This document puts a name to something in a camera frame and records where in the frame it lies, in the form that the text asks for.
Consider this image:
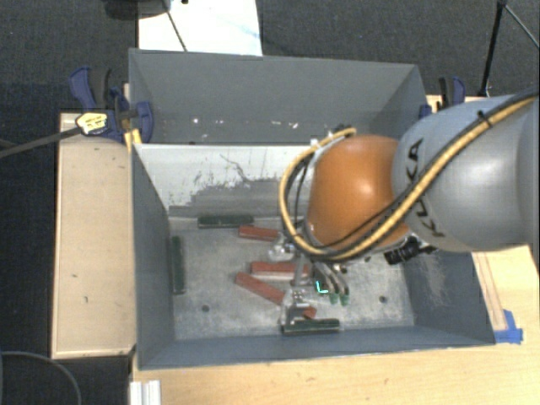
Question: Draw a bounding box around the black cylinder on white bracket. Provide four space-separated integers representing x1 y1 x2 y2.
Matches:
384 237 435 266

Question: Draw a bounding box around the dark green flat block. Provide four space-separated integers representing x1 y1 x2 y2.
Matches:
197 213 256 230
281 317 342 337
170 235 187 296

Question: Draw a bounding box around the pale wood board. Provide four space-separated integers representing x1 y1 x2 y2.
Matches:
51 111 138 360

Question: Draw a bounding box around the grey metal bin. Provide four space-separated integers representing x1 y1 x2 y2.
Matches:
127 47 497 371

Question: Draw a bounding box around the red-brown flat block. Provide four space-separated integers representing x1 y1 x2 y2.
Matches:
233 271 318 321
248 260 312 281
236 224 281 242

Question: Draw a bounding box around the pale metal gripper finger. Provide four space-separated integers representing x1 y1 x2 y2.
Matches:
278 298 295 327
291 288 311 324

